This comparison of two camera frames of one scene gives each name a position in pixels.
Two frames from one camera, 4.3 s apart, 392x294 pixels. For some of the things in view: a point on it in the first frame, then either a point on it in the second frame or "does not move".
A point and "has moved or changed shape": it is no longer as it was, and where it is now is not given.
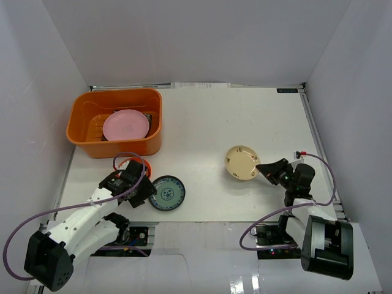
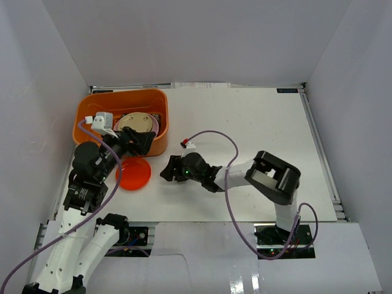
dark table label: x=286 y=90 does not move
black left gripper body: x=142 y=192 to x=127 y=139
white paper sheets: x=199 y=85 does not move
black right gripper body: x=286 y=181 to x=182 y=174
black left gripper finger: x=144 y=192 to x=142 y=141
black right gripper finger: x=271 y=170 to x=168 y=172
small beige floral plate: x=241 y=162 has moved or changed shape
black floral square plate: x=149 y=117 to x=156 y=115
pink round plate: x=125 y=125 to x=155 y=124
